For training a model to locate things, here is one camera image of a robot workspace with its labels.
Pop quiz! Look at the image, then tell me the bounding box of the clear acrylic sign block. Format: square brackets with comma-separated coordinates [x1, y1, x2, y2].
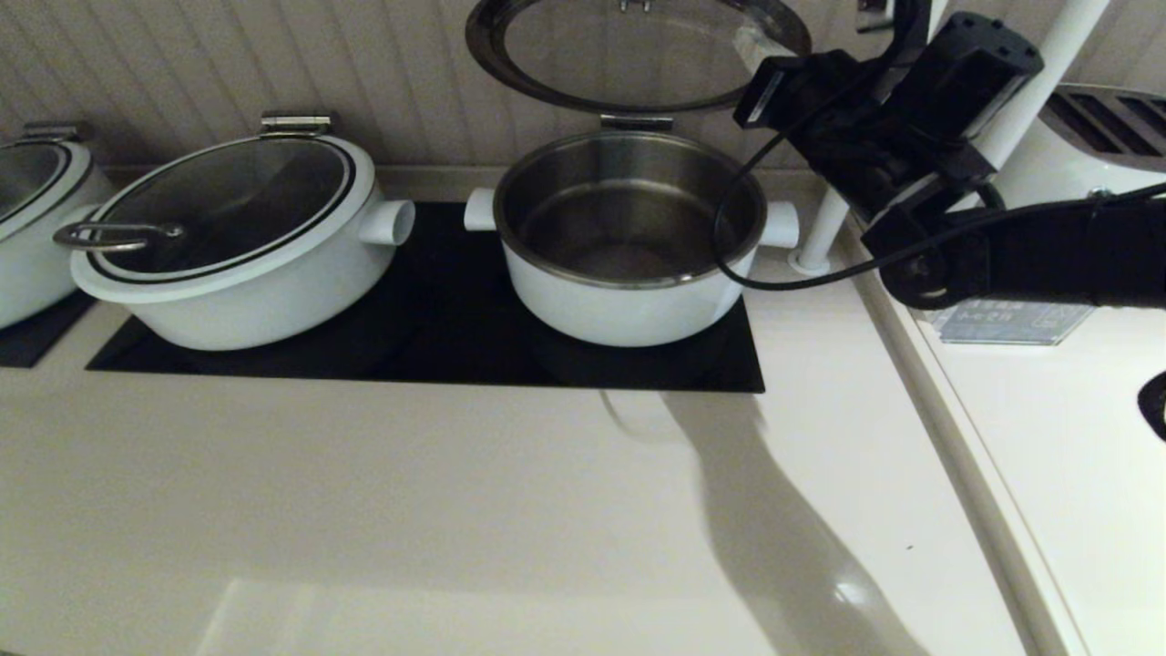
[929, 301, 1094, 345]

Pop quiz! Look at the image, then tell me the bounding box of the white round pole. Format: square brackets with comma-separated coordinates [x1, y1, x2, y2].
[979, 0, 1112, 169]
[788, 0, 953, 276]

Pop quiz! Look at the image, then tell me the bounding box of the glass lid with white rim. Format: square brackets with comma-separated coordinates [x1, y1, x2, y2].
[0, 141, 92, 242]
[53, 137, 379, 306]
[465, 0, 813, 116]

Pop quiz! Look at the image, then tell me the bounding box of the black glass induction cooktop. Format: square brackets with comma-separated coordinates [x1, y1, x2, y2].
[87, 202, 766, 395]
[0, 292, 97, 370]

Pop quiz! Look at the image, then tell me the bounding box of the white round cooking pot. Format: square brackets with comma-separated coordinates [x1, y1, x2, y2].
[0, 169, 118, 329]
[123, 200, 417, 352]
[465, 130, 801, 349]

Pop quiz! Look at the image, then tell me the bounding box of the white toaster with chrome lever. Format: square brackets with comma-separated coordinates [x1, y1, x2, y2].
[993, 84, 1166, 206]

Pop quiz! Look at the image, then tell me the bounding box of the metal lid handle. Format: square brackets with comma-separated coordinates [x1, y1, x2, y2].
[260, 111, 333, 138]
[20, 123, 92, 145]
[599, 114, 675, 135]

